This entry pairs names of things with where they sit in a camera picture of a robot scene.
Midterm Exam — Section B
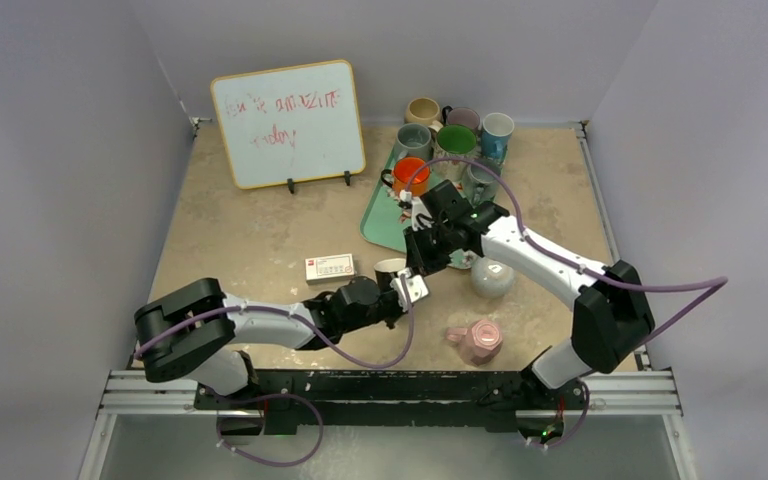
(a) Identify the mauve purple mug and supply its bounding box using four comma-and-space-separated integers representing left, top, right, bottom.
441, 106, 482, 132

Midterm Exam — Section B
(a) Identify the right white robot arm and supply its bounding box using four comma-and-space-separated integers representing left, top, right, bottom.
399, 181, 654, 407

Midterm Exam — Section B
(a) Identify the white speckled mug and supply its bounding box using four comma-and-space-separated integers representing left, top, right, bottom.
470, 258, 516, 299

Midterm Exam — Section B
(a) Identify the beige brown mug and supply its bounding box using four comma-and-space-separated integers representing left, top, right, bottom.
404, 97, 442, 126

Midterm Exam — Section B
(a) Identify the white whiteboard yellow frame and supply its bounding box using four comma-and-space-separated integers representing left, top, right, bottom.
210, 59, 366, 190

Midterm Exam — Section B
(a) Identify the green floral tray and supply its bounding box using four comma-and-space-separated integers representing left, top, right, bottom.
360, 140, 508, 270

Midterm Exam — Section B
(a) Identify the grey-blue upside-down mug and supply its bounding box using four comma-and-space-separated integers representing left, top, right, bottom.
461, 158, 502, 206

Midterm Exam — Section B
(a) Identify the black mug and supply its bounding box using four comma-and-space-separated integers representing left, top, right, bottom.
373, 257, 411, 292

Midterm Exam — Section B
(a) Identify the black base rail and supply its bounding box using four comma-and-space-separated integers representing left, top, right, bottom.
99, 367, 683, 439

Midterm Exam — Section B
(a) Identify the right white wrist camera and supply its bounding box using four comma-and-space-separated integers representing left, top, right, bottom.
397, 190, 434, 231

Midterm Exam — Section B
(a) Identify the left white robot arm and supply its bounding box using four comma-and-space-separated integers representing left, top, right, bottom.
133, 276, 409, 409

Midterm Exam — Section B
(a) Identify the grey mug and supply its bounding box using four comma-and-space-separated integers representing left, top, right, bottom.
392, 123, 434, 161

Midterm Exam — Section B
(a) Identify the pink faceted mug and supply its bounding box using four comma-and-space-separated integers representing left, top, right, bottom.
445, 319, 503, 366

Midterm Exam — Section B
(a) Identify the small white card box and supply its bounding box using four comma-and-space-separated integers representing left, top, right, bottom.
305, 253, 357, 284

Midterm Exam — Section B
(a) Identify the cream white mug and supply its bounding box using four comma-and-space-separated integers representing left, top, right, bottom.
428, 122, 478, 182

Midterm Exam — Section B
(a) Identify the blue teal mug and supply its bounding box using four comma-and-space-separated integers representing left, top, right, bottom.
480, 112, 516, 160

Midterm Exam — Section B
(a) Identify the orange mug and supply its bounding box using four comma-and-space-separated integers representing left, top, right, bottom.
380, 156, 431, 197

